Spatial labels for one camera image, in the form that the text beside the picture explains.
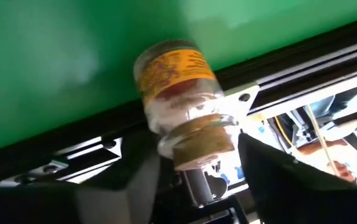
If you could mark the black table frame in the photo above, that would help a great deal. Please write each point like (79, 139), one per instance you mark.
(72, 132)

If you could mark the white corner bracket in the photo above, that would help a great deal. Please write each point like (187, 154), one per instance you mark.
(240, 99)

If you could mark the silver aluminium rail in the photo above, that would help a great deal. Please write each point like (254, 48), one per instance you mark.
(88, 155)

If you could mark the grey metal post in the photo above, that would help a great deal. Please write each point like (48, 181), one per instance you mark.
(198, 186)

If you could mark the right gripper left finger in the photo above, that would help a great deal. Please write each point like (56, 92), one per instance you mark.
(119, 186)

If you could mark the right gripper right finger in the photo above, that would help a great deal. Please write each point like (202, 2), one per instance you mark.
(290, 193)

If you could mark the small glass jar cork stopper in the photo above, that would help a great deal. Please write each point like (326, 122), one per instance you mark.
(178, 93)

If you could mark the green table mat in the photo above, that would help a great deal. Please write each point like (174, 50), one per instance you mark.
(56, 62)

